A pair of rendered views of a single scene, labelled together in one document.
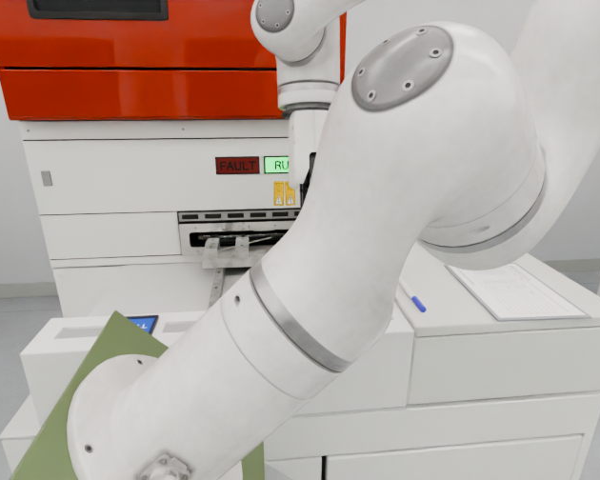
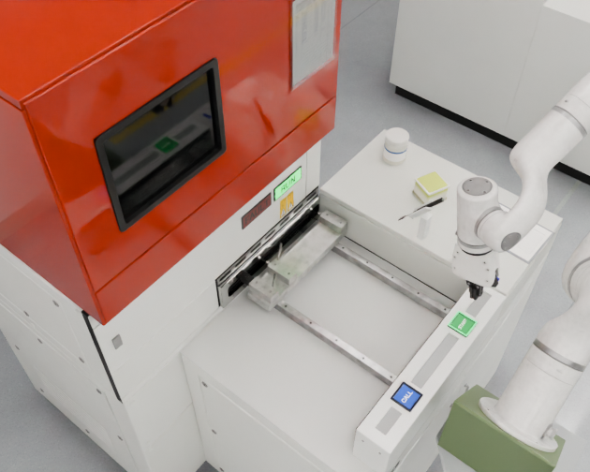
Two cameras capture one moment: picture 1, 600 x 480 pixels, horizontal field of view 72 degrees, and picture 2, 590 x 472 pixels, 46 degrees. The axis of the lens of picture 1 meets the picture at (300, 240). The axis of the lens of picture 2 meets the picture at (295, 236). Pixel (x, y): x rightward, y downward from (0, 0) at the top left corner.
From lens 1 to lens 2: 1.53 m
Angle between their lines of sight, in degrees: 46
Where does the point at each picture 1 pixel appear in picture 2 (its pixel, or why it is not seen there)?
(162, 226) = (205, 299)
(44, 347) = (391, 441)
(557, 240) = not seen: outside the picture
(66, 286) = (136, 406)
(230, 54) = (267, 141)
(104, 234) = (163, 343)
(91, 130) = not seen: hidden behind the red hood
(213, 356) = (560, 390)
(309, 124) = (494, 258)
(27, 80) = (119, 284)
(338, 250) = not seen: outside the picture
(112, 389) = (508, 424)
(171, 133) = not seen: hidden behind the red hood
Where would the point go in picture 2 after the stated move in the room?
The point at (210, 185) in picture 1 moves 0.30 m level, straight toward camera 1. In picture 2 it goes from (237, 241) to (335, 290)
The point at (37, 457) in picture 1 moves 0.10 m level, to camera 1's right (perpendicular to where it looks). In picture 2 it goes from (540, 454) to (566, 422)
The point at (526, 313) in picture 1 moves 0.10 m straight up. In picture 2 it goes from (533, 249) to (543, 226)
